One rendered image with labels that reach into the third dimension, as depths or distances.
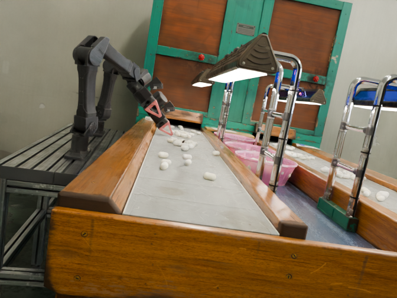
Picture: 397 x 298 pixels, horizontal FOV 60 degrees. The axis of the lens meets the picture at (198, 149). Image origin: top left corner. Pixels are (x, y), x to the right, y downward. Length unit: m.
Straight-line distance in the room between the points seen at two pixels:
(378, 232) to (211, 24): 1.85
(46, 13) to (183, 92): 1.46
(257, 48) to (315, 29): 1.99
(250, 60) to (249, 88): 1.80
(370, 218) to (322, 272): 0.34
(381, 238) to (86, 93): 1.07
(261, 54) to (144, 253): 0.43
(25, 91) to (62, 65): 0.39
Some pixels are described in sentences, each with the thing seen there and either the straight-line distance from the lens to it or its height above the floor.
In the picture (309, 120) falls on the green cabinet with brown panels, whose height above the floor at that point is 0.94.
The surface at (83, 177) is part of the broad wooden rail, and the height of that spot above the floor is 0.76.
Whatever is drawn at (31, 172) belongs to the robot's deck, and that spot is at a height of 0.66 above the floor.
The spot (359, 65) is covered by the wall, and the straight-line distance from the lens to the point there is 3.87.
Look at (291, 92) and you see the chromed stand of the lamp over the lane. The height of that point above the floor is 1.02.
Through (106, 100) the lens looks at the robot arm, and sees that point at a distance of 1.95.
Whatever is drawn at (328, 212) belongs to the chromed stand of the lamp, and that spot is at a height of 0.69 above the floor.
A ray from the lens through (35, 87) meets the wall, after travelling 3.32.
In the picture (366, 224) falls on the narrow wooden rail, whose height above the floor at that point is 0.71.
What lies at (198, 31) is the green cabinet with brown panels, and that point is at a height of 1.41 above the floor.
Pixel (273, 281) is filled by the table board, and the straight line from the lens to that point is 0.71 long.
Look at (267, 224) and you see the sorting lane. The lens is 0.73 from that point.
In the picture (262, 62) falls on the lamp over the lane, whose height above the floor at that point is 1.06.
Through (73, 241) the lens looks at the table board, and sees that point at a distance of 0.66.
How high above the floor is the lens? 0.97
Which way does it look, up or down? 9 degrees down
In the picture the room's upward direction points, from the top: 10 degrees clockwise
